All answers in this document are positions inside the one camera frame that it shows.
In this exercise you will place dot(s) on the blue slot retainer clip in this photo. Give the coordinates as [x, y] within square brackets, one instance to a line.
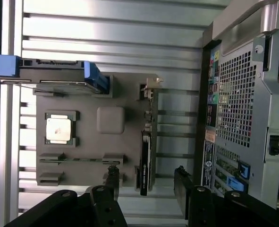
[234, 184]
[245, 169]

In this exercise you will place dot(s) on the open grey PC case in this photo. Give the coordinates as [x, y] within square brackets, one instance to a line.
[266, 106]

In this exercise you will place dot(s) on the silver CPU chip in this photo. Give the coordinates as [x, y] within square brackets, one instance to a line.
[59, 128]

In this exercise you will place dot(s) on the hard disk with blue caddy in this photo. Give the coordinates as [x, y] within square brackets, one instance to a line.
[47, 73]

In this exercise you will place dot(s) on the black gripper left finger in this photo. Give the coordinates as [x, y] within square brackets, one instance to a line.
[101, 208]

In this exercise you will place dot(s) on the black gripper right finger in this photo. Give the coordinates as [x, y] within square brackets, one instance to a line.
[200, 208]

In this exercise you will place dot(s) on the grey parts rack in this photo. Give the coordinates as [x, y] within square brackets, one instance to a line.
[94, 146]

